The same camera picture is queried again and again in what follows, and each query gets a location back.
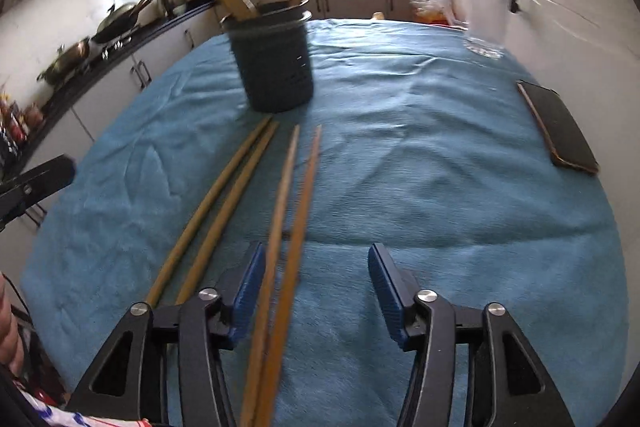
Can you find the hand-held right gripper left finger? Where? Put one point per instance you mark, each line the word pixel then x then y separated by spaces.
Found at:
pixel 250 292

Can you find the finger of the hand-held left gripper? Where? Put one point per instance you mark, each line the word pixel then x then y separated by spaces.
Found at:
pixel 45 179

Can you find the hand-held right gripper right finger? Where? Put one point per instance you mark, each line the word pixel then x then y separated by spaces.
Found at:
pixel 387 297

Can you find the wooden chopstick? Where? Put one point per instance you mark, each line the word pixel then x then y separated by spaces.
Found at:
pixel 227 214
pixel 280 227
pixel 302 227

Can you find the row of wooden chopsticks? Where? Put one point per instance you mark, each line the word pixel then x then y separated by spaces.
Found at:
pixel 210 209

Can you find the dark green utensil holder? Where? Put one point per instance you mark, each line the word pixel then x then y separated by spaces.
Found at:
pixel 270 57

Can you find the person's left forearm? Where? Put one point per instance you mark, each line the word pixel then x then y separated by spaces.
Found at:
pixel 7 332

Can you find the condiment bottles group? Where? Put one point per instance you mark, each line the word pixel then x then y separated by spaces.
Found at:
pixel 12 122

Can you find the steel pot with lid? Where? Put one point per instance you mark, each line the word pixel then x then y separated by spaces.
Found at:
pixel 65 62

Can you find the blue tablecloth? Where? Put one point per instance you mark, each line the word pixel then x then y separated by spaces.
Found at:
pixel 425 157

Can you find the gas stove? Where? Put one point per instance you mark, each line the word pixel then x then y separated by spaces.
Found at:
pixel 112 47

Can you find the black wok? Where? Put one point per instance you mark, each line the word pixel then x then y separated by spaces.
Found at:
pixel 117 19

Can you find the black kitchen countertop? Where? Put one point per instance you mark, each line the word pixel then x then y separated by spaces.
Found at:
pixel 150 29

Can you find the steel kettle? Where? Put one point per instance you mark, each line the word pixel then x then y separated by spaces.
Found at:
pixel 162 4

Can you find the person's printed white clothing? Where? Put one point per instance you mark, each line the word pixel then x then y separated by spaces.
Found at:
pixel 75 419

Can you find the black smartphone in brown case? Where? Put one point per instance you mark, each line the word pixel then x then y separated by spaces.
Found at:
pixel 557 127

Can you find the orange plastic bag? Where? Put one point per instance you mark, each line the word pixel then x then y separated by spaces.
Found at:
pixel 432 7

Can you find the beige lower kitchen cabinets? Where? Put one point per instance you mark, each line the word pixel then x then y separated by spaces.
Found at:
pixel 350 4

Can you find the clear glass mug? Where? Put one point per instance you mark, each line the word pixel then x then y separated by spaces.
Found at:
pixel 485 17

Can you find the black wall plug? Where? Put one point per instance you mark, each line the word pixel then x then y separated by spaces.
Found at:
pixel 513 3

